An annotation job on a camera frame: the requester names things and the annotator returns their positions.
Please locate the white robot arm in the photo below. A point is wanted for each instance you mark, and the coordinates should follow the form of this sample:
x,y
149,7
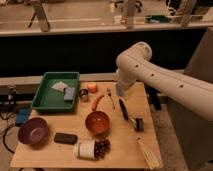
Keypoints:
x,y
134,65

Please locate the blue-grey sponge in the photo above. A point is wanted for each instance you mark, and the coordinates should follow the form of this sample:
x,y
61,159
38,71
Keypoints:
x,y
69,94

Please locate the orange cup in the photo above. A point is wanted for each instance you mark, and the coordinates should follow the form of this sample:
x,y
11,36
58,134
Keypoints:
x,y
92,87

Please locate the orange carrot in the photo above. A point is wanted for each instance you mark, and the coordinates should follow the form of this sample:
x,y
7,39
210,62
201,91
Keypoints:
x,y
96,101

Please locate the small metal can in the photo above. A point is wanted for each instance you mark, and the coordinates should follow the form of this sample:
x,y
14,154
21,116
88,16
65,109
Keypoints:
x,y
83,94

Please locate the orange bowl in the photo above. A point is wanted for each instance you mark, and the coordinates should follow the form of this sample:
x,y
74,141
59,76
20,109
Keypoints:
x,y
97,123

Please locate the wooden table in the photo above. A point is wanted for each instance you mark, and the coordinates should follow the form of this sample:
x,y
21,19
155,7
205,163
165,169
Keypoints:
x,y
125,152

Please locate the dark grape bunch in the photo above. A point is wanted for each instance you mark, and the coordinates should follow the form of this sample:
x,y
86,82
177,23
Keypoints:
x,y
101,148

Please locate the green plastic tray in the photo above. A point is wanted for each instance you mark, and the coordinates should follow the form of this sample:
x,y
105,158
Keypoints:
x,y
49,100

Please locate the white jar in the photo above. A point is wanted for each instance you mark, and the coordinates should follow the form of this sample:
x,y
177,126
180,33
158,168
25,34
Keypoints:
x,y
85,149

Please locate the black rectangular case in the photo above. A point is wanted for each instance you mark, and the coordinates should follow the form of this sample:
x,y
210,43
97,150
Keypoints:
x,y
65,138

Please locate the purple bowl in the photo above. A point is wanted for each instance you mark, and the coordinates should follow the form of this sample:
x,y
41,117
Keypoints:
x,y
33,131

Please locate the beige wooden spatula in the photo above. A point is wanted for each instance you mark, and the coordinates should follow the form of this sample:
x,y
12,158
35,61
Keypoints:
x,y
150,157

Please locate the blue box on floor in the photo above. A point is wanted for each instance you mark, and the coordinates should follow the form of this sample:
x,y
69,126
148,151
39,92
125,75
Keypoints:
x,y
22,116

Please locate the black handled brush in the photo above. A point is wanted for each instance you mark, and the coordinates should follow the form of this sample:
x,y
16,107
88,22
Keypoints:
x,y
136,122

